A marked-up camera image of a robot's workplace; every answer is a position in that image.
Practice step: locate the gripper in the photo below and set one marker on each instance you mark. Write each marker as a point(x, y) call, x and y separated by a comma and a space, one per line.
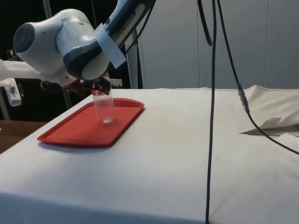
point(78, 86)

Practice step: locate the clear plastic bottle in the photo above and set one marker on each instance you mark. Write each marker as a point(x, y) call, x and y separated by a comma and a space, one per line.
point(105, 109)

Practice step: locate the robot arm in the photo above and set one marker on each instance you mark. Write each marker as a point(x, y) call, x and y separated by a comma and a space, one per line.
point(42, 53)

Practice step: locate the red tray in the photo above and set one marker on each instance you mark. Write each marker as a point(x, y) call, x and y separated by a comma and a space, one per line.
point(77, 130)

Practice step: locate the pale locker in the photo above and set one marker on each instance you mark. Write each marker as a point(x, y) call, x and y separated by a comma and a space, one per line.
point(257, 46)
point(168, 46)

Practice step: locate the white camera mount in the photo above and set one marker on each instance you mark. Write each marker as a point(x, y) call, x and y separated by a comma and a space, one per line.
point(16, 67)

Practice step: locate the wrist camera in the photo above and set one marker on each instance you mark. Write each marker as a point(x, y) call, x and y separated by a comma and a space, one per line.
point(12, 93)

